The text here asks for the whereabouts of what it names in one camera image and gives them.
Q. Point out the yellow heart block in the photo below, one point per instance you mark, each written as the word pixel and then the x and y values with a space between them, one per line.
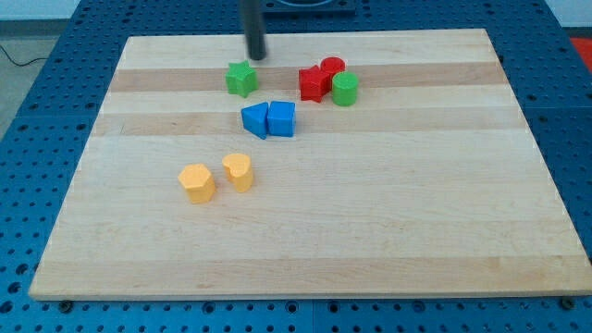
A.
pixel 239 171

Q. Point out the blue triangle block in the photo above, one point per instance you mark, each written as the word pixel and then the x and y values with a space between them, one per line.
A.
pixel 254 119

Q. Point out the yellow hexagon block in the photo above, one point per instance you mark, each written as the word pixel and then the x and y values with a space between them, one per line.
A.
pixel 198 183

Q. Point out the green cylinder block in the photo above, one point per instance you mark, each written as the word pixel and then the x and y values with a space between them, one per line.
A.
pixel 345 88

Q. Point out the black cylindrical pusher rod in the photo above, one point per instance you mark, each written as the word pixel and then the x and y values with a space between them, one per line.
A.
pixel 253 28

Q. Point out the blue cube block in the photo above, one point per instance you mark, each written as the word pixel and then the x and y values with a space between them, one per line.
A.
pixel 281 118

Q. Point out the red star block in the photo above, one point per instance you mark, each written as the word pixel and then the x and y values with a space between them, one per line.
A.
pixel 314 83

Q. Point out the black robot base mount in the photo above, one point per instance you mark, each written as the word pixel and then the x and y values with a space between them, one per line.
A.
pixel 281 7

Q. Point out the red cylinder block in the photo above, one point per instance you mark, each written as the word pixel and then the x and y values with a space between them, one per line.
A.
pixel 331 66

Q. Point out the green star block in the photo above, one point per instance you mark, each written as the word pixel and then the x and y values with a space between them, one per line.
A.
pixel 241 79

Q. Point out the light wooden board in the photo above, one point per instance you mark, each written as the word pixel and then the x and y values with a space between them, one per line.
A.
pixel 430 186

